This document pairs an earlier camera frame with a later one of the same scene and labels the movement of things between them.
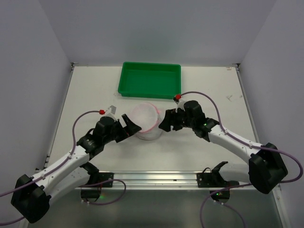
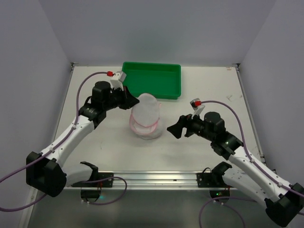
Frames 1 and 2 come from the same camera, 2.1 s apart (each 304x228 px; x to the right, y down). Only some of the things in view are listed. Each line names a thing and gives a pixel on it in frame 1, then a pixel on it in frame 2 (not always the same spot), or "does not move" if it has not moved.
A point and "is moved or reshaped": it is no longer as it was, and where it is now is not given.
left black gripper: x=122 y=130 → x=124 y=97
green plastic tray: x=150 y=80 does not move
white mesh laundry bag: x=148 y=116 is moved or reshaped
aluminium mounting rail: x=156 y=180 does not move
